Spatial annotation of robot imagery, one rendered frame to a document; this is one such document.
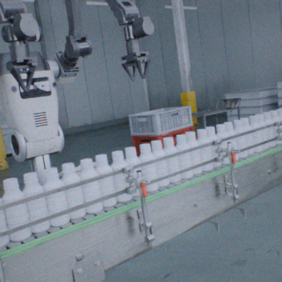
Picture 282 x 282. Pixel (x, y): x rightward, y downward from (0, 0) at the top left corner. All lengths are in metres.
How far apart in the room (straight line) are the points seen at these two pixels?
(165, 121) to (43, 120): 2.16
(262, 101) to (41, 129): 7.03
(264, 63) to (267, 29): 1.09
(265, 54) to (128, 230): 11.80
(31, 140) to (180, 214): 0.74
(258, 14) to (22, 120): 11.72
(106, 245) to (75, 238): 0.12
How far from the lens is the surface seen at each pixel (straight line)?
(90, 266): 1.13
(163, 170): 1.29
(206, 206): 1.43
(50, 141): 1.69
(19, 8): 1.22
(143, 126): 3.71
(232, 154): 1.42
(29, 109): 1.65
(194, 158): 1.41
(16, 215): 1.02
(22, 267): 1.04
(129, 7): 1.45
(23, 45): 1.19
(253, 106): 8.41
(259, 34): 12.89
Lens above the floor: 1.35
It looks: 8 degrees down
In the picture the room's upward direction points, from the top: 8 degrees counter-clockwise
